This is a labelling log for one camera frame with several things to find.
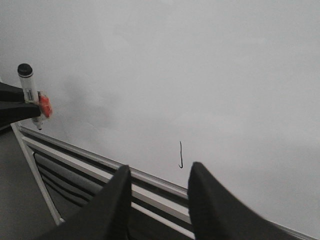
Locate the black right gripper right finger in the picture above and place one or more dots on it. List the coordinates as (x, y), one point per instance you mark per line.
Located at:
(216, 214)

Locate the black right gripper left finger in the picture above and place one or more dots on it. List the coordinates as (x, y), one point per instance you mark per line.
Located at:
(105, 217)

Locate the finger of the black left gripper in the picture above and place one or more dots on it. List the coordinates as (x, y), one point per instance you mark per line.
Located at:
(13, 107)

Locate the red round magnet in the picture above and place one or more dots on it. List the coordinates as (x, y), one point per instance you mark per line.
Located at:
(45, 105)

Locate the white whiteboard marker pen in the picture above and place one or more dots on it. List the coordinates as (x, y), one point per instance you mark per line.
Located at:
(25, 73)

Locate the aluminium whiteboard marker tray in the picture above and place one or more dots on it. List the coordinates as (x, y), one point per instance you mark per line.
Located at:
(280, 181)

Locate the large whiteboard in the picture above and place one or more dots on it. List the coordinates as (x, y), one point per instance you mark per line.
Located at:
(160, 84)

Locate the dark panel with white bar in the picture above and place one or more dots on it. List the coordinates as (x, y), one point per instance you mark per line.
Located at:
(73, 186)

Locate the white metal frame stand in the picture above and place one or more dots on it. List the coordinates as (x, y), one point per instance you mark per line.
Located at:
(37, 175)

